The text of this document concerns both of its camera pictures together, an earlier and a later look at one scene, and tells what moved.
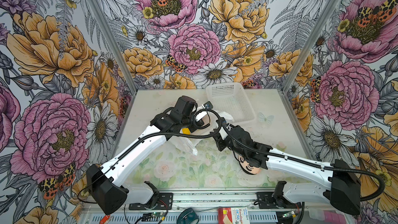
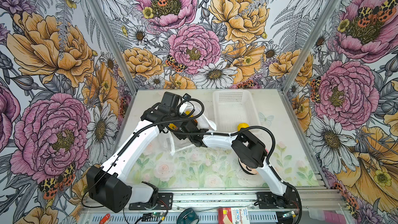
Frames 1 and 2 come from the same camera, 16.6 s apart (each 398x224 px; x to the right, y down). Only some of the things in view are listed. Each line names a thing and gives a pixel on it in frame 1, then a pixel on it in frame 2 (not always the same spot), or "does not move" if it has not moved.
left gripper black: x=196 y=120 → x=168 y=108
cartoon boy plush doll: x=245 y=166 does not move
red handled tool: x=104 y=219 does not move
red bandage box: x=233 y=215 does not move
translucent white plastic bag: x=189 y=143 → x=173 y=143
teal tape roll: x=187 y=217 does not move
